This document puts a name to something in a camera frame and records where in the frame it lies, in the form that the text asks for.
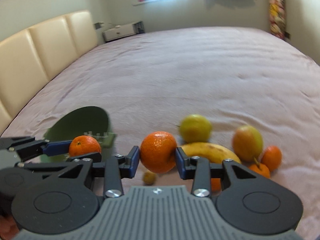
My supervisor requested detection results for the orange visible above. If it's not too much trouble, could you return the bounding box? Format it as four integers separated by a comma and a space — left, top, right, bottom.
68, 135, 101, 157
140, 131, 177, 173

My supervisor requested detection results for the small tangerine with stem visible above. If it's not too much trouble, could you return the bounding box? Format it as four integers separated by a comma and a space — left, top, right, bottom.
248, 158, 271, 179

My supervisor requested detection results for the green colander bowl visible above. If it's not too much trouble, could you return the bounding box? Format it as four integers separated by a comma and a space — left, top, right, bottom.
43, 106, 116, 161

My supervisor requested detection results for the red yellow apple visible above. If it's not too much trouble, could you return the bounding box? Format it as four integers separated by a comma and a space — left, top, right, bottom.
232, 125, 264, 163

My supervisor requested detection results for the yellow banana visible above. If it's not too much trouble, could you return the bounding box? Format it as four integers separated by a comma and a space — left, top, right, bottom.
181, 142, 241, 164

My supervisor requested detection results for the small brown longan fruit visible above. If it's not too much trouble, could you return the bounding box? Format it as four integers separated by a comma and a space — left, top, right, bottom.
143, 171, 157, 185

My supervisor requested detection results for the green yellow pear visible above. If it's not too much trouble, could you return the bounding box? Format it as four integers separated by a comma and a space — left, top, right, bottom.
179, 114, 213, 143

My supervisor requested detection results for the cream padded headboard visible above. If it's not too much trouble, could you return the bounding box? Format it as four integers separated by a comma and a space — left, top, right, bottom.
1, 10, 98, 132

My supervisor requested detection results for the pink bed sheet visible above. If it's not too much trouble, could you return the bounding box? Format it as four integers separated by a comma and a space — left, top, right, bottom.
3, 27, 319, 239

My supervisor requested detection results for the white bedside cabinet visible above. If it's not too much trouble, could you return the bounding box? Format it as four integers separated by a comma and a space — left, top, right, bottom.
103, 21, 145, 43

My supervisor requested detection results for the wall socket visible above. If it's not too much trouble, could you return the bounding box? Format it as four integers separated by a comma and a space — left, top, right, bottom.
94, 22, 104, 30

